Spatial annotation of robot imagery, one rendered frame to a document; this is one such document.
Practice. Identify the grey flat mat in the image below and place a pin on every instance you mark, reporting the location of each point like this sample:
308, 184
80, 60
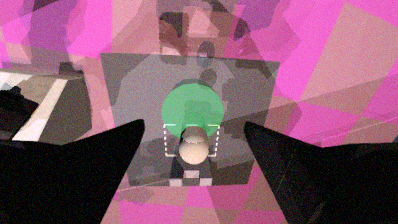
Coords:
137, 85

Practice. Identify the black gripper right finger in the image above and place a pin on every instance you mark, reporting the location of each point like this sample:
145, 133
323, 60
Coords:
304, 177

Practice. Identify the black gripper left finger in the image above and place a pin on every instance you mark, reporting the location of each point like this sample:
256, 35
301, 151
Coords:
80, 178

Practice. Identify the green glass bottle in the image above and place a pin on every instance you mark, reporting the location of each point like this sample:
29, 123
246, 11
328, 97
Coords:
192, 111

